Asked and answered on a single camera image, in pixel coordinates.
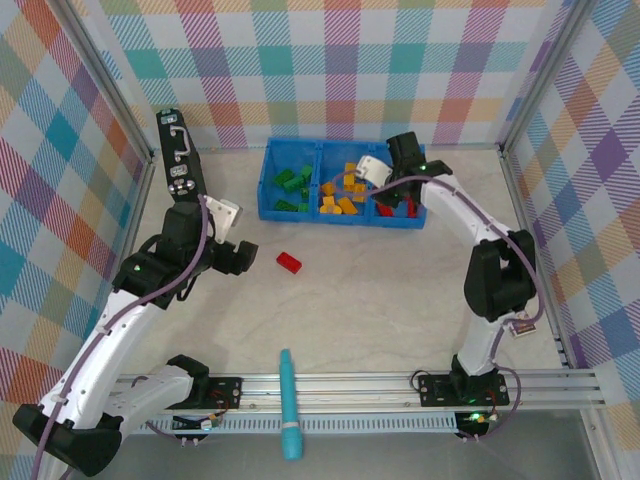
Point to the black briefcase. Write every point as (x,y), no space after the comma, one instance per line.
(185,165)

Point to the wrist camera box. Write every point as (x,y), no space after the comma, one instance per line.
(374,170)
(224,215)

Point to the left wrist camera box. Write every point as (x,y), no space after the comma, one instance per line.
(224,215)

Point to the aluminium frame post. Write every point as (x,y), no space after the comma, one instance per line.
(545,75)
(111,80)

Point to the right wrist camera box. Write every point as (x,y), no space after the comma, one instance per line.
(374,170)

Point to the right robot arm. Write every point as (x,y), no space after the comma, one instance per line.
(450,205)

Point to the small printed card box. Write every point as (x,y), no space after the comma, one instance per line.
(524,327)

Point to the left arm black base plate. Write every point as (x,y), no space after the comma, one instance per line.
(225,392)

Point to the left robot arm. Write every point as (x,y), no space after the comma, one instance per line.
(110,350)

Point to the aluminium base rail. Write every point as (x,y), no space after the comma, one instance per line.
(350,392)

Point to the aluminium side rail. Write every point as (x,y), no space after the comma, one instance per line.
(140,200)

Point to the teal cylindrical tool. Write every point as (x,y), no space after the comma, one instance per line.
(291,400)

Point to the small connector board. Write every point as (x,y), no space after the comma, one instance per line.
(475,417)
(207,424)

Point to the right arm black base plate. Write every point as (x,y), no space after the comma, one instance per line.
(430,390)

